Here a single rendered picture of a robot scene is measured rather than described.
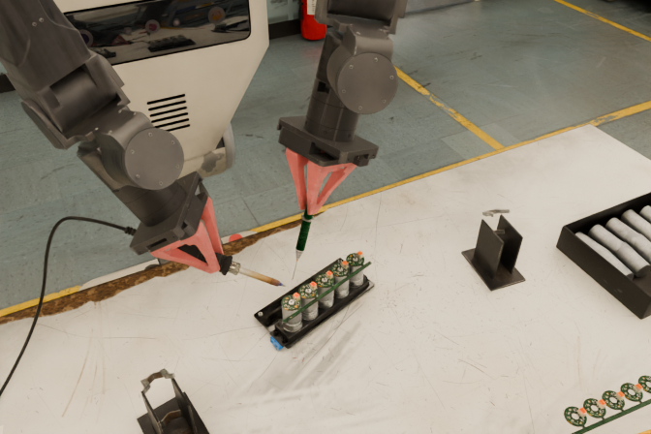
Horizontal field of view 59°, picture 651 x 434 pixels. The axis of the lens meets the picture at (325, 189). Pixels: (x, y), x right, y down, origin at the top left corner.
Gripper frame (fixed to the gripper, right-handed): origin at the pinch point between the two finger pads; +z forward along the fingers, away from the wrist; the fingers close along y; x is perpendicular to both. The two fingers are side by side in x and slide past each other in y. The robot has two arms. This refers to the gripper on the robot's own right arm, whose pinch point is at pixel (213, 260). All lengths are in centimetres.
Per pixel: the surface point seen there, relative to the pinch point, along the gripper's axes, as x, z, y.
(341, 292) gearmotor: -8.6, 15.9, 4.3
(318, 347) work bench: -4.6, 17.3, -2.4
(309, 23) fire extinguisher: 44, 62, 264
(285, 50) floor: 61, 66, 253
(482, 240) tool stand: -26.9, 24.5, 13.7
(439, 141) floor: -5, 104, 163
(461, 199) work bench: -24.4, 28.4, 29.1
